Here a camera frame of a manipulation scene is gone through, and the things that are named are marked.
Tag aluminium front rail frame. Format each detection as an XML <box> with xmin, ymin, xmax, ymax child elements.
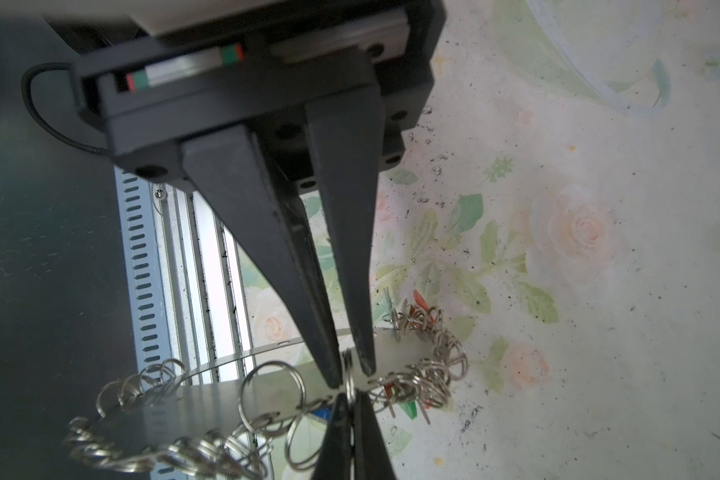
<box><xmin>114</xmin><ymin>169</ymin><xmax>252</xmax><ymax>373</ymax></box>

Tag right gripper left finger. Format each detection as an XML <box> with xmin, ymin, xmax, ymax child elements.
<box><xmin>311</xmin><ymin>393</ymin><xmax>353</xmax><ymax>480</ymax></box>

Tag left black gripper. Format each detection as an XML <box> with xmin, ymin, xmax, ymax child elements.
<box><xmin>71</xmin><ymin>1</ymin><xmax>446</xmax><ymax>387</ymax></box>

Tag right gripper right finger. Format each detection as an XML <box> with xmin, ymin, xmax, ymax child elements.
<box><xmin>353</xmin><ymin>391</ymin><xmax>396</xmax><ymax>480</ymax></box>

